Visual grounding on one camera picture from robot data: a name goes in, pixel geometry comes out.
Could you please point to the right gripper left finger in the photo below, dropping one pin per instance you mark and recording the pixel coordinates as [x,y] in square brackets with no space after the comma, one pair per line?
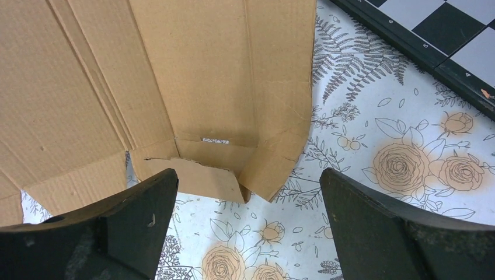
[119,237]

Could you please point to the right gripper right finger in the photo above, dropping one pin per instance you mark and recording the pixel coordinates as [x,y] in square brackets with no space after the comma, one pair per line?
[380,237]

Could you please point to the brown cardboard box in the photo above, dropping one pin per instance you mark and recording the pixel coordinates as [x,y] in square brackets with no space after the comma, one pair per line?
[220,91]

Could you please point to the floral patterned table mat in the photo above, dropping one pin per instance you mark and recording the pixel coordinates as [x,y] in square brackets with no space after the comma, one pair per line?
[377,118]

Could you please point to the black white checkerboard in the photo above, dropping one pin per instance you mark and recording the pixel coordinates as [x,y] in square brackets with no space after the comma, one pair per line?
[451,40]

